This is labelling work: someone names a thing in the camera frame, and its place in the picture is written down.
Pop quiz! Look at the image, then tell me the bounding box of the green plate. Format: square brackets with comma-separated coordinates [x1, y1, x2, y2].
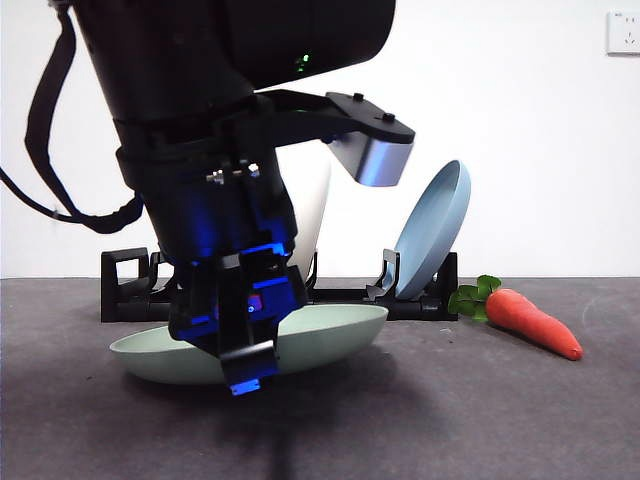
[109, 304, 390, 386]

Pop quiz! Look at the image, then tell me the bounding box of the orange carrot with green leaves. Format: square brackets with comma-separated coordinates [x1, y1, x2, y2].
[448, 274, 585, 362]

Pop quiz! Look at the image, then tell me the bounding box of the black plate rack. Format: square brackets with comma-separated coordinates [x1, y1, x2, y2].
[100, 246, 460, 323]

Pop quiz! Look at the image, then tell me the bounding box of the white plate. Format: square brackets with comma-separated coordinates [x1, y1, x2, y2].
[284, 154, 333, 282]

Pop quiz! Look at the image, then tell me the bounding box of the blue plate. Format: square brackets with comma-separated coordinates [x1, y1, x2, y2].
[393, 159, 473, 302]

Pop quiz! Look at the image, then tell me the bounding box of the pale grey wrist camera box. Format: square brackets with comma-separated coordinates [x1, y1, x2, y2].
[324, 91, 417, 189]

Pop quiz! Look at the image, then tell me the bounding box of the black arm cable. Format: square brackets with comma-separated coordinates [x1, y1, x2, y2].
[0, 4, 146, 235]

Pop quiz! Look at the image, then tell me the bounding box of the white wall socket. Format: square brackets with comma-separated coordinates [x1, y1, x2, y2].
[606, 10, 640, 56]

